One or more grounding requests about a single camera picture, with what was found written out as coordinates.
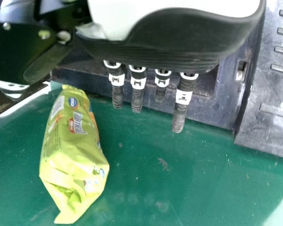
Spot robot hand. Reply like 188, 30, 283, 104
0, 0, 267, 134

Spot yellow-green biscuit packet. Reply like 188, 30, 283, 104
39, 84, 111, 224

